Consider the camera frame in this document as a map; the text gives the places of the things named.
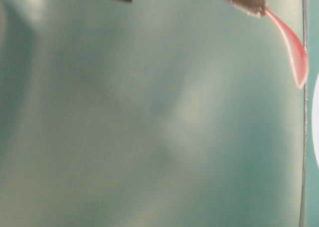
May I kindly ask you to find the white round plate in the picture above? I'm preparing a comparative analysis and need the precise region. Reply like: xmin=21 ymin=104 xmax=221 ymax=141
xmin=312 ymin=76 xmax=319 ymax=166

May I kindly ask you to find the pink plastic spoon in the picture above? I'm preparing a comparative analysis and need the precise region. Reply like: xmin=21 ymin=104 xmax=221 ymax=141
xmin=265 ymin=8 xmax=309 ymax=89

